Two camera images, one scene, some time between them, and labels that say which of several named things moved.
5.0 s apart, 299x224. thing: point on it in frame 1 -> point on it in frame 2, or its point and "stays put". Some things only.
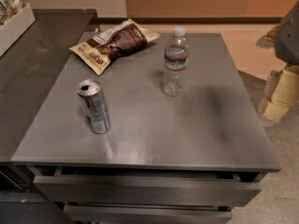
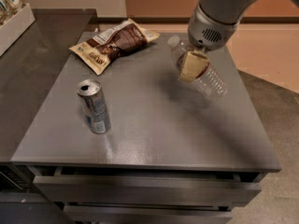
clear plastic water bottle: x=176 y=63 -> x=210 y=79
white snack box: x=13 y=29 stays put
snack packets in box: x=11 y=2 stays put
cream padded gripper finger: x=281 y=91 -> x=193 y=65
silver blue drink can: x=94 y=105 stays put
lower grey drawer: x=147 y=215 stays put
